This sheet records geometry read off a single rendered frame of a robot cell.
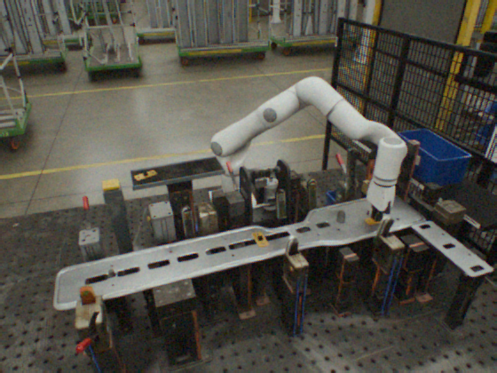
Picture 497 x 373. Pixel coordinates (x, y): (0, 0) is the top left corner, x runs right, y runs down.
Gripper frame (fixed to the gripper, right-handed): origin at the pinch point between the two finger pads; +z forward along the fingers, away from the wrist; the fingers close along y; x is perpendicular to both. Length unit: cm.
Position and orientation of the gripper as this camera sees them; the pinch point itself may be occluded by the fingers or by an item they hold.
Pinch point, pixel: (376, 215)
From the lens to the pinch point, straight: 155.6
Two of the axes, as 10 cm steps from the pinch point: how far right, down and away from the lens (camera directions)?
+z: 0.2, 8.5, 5.3
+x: 9.4, -1.9, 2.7
